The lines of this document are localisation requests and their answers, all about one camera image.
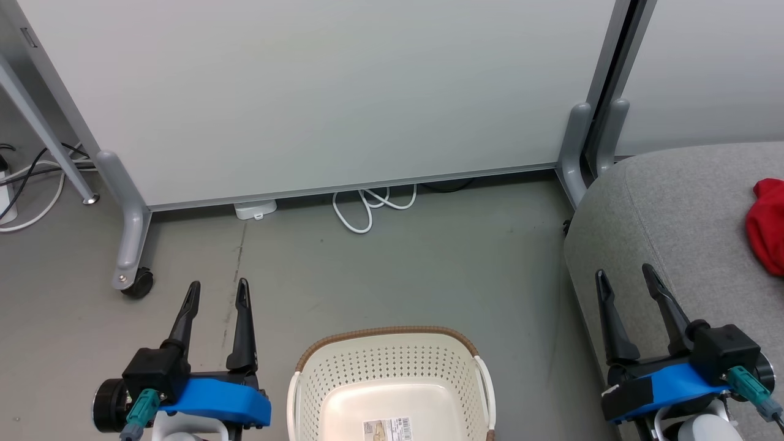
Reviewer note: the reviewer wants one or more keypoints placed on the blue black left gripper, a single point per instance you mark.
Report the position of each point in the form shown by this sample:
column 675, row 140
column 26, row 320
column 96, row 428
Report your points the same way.
column 220, row 401

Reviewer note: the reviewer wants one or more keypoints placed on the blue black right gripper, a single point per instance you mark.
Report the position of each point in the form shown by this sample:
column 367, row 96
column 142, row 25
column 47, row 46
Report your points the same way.
column 667, row 383

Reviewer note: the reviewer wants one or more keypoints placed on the red garment with white stripes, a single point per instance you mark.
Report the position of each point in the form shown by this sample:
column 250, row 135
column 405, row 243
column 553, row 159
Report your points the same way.
column 768, row 226

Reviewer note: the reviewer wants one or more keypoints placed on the cream laundry basket brown rim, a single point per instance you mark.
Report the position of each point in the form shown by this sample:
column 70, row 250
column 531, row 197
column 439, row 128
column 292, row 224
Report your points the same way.
column 392, row 373

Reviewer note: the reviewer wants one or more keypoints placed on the black caster wheel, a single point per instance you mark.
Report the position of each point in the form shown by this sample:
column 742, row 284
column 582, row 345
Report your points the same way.
column 567, row 228
column 138, row 283

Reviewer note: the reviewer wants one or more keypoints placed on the grey fabric sofa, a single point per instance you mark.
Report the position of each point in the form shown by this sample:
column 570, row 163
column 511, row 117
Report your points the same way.
column 686, row 214

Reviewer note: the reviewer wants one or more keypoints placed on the small white floor box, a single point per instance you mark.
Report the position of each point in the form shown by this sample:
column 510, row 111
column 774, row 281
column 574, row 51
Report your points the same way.
column 255, row 209

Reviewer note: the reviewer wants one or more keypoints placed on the grey partition foot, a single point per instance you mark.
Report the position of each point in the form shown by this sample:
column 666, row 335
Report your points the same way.
column 574, row 153
column 130, row 226
column 611, row 135

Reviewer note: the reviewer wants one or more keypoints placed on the barcode label sticker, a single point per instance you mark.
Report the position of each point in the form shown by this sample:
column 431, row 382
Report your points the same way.
column 387, row 430

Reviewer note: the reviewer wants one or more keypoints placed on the white power strip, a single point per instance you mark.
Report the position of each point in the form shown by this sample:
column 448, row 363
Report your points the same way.
column 7, row 196

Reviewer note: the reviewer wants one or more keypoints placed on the grey slanted metal leg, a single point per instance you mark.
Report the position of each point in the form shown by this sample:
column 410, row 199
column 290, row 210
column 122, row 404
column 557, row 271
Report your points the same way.
column 49, row 135

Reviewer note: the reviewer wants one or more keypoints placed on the wide white partition panel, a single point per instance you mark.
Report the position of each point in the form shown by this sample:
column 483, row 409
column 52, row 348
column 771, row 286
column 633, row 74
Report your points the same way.
column 318, row 92

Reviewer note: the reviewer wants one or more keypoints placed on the narrow white partition panel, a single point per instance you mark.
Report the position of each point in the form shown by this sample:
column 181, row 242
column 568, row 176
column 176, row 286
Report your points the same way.
column 704, row 67

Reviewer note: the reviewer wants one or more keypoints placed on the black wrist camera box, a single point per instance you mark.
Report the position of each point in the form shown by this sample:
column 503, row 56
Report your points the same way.
column 156, row 370
column 726, row 349

